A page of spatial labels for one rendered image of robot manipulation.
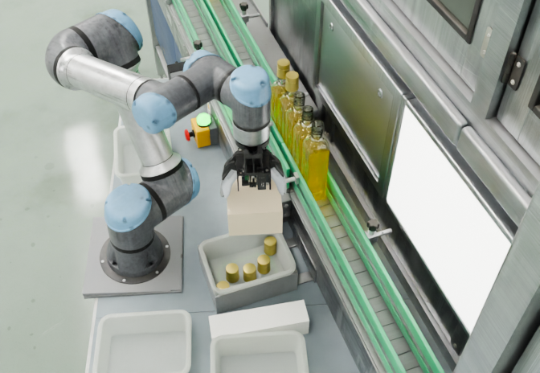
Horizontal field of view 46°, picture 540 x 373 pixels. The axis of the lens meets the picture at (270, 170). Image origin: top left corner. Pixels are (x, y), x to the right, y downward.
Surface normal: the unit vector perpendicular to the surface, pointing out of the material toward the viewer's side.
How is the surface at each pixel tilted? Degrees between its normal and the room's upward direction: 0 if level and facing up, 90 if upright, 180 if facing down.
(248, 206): 0
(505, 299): 90
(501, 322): 90
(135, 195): 6
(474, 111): 90
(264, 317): 0
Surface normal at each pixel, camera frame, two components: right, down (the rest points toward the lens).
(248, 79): 0.00, -0.68
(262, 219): 0.07, 0.72
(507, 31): -0.94, 0.24
